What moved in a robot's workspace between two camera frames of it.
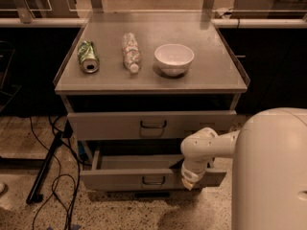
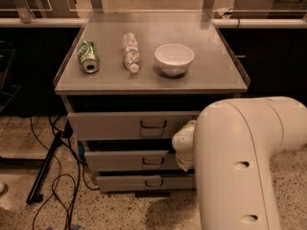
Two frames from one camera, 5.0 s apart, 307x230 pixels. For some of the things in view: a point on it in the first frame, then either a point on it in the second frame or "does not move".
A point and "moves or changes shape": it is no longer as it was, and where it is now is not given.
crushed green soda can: x=87 y=57 does not move
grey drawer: x=147 y=172 moves or changes shape
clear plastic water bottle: x=131 y=54 does not move
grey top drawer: x=146 y=126 does not move
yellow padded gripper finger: x=188 y=184 -> x=187 y=167
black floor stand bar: x=35 y=193 does not move
